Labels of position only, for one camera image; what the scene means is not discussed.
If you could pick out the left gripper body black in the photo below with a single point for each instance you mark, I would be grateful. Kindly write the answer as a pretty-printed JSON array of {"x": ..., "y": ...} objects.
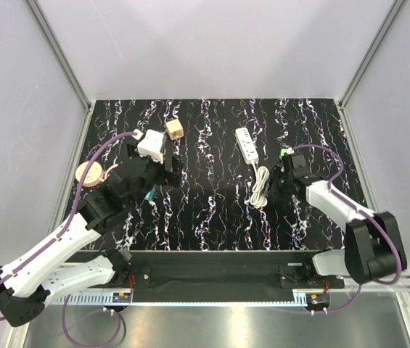
[{"x": 154, "y": 172}]

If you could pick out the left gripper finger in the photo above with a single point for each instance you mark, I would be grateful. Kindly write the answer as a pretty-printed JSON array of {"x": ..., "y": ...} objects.
[
  {"x": 132, "y": 150},
  {"x": 173, "y": 171}
]

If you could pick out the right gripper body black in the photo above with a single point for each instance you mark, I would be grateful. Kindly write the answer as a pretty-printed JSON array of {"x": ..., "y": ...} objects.
[{"x": 279, "y": 184}]

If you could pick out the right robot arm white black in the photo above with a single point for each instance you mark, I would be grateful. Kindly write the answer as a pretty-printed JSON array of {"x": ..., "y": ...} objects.
[{"x": 373, "y": 249}]

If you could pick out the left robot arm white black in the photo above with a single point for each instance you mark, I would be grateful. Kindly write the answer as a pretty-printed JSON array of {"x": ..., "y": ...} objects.
[{"x": 33, "y": 281}]

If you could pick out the dark teal charger plug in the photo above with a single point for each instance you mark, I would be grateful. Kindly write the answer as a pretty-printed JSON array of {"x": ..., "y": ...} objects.
[{"x": 151, "y": 196}]

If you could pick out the round pink power socket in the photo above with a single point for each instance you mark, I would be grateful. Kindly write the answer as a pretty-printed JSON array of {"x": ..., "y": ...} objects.
[{"x": 94, "y": 176}]

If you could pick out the beige cube socket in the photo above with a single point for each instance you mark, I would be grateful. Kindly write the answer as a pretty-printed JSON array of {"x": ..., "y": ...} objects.
[{"x": 175, "y": 129}]

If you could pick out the white power strip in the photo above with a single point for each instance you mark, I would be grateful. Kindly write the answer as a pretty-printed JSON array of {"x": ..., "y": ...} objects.
[{"x": 246, "y": 146}]

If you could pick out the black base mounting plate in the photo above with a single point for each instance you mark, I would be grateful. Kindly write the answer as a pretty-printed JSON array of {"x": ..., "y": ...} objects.
[{"x": 256, "y": 277}]

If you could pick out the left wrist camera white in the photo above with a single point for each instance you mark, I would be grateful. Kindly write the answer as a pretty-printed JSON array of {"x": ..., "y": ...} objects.
[{"x": 152, "y": 145}]

